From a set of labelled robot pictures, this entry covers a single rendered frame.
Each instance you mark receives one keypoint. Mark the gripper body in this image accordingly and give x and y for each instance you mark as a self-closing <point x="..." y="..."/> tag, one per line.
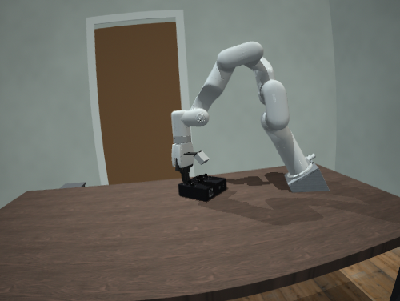
<point x="178" y="151"/>

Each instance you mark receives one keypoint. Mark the black lighting desk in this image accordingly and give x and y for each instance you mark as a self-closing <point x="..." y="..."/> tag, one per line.
<point x="202" y="187"/>

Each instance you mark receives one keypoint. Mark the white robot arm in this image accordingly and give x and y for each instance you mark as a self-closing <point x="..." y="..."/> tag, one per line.
<point x="274" y="119"/>

